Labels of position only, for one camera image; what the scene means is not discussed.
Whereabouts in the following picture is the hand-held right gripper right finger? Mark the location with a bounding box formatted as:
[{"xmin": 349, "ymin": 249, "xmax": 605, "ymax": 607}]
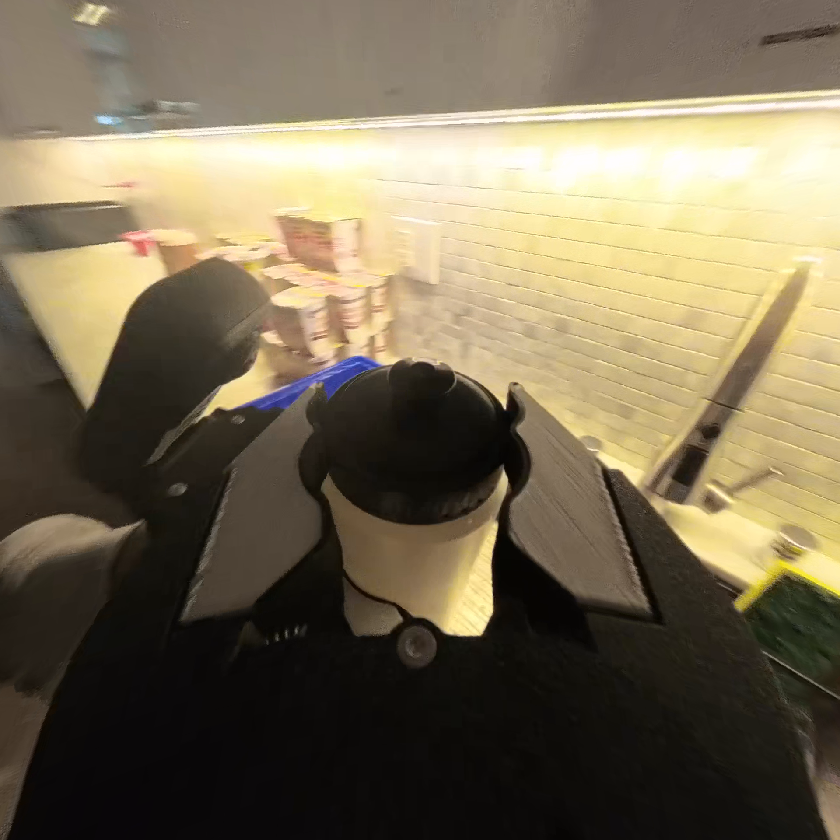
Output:
[{"xmin": 495, "ymin": 382, "xmax": 660, "ymax": 621}]

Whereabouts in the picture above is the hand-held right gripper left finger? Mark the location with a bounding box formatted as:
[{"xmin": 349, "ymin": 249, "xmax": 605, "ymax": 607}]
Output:
[{"xmin": 178, "ymin": 384, "xmax": 336, "ymax": 624}]

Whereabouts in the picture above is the white plastic bottle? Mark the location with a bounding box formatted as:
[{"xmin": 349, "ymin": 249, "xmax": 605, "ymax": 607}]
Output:
[{"xmin": 322, "ymin": 472, "xmax": 509, "ymax": 637}]

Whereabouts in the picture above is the steel faucet handle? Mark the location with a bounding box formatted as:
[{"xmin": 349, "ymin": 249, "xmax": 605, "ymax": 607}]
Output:
[{"xmin": 704, "ymin": 465, "xmax": 786, "ymax": 514}]

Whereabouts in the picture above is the brown paper cup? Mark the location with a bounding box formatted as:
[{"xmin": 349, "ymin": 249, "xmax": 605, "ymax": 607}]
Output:
[{"xmin": 156, "ymin": 230, "xmax": 199, "ymax": 274}]

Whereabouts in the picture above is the stack of instant noodle cups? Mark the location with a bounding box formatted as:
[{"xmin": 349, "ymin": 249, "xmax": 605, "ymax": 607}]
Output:
[{"xmin": 197, "ymin": 206, "xmax": 398, "ymax": 378}]

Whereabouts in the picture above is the blue plastic bin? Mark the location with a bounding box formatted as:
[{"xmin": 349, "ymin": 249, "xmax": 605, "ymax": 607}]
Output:
[{"xmin": 233, "ymin": 356, "xmax": 383, "ymax": 412}]

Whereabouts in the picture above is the black countertop appliance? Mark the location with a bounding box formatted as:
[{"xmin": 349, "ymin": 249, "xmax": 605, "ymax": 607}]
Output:
[{"xmin": 0, "ymin": 201, "xmax": 134, "ymax": 255}]

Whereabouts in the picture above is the steel gooseneck faucet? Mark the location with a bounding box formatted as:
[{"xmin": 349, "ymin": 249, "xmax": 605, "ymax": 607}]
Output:
[{"xmin": 643, "ymin": 258, "xmax": 818, "ymax": 516}]

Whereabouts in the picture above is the yellow green sponge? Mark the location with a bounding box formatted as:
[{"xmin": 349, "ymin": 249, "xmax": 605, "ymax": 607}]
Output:
[{"xmin": 735, "ymin": 561, "xmax": 840, "ymax": 697}]

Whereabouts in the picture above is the under-cabinet light strip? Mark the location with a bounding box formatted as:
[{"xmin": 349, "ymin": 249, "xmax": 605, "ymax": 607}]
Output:
[{"xmin": 66, "ymin": 91, "xmax": 840, "ymax": 143}]

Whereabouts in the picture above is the white wall outlet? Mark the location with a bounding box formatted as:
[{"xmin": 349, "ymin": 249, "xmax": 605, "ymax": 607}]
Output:
[{"xmin": 392, "ymin": 217, "xmax": 442, "ymax": 285}]

